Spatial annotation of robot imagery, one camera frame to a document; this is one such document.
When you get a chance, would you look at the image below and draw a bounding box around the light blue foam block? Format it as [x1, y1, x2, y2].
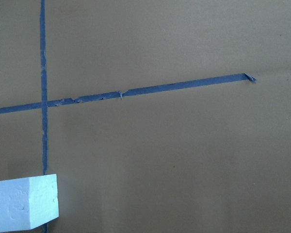
[0, 174, 59, 233]

